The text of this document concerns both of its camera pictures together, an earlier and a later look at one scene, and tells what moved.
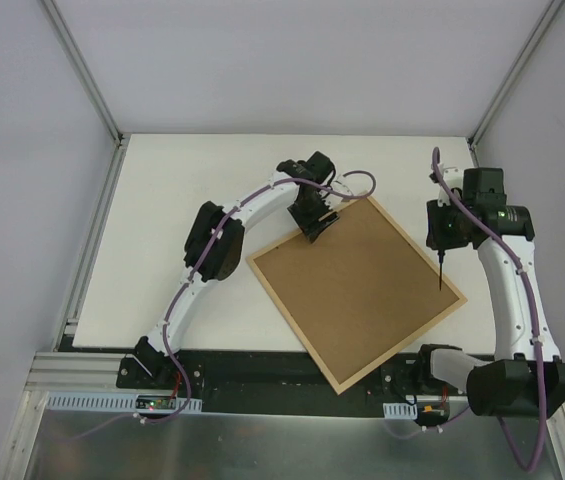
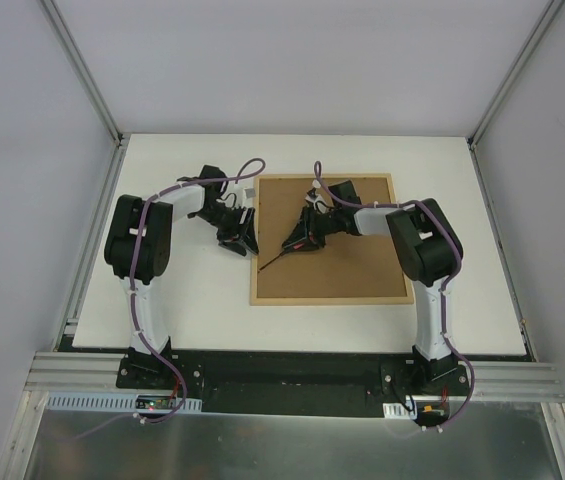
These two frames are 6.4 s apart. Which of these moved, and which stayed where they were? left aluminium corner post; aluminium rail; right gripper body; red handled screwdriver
Moved: red handled screwdriver; right gripper body
Stayed: aluminium rail; left aluminium corner post
